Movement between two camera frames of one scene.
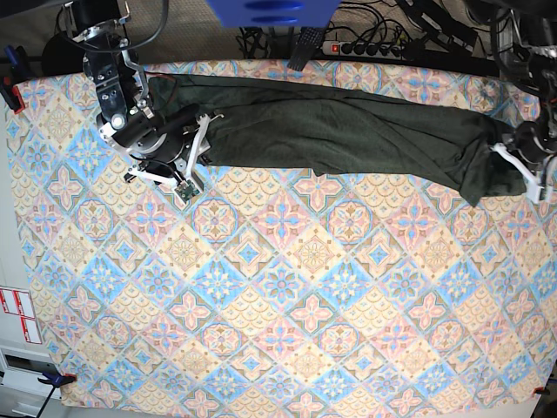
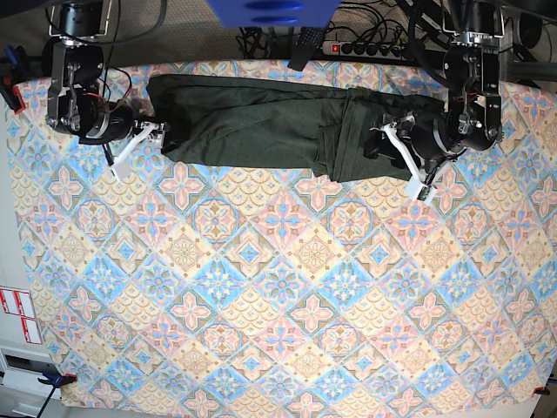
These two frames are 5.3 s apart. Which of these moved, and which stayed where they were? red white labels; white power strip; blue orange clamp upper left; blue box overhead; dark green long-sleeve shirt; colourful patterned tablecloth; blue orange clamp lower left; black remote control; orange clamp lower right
Moved: dark green long-sleeve shirt
Stayed: blue orange clamp lower left; orange clamp lower right; red white labels; white power strip; black remote control; blue orange clamp upper left; colourful patterned tablecloth; blue box overhead
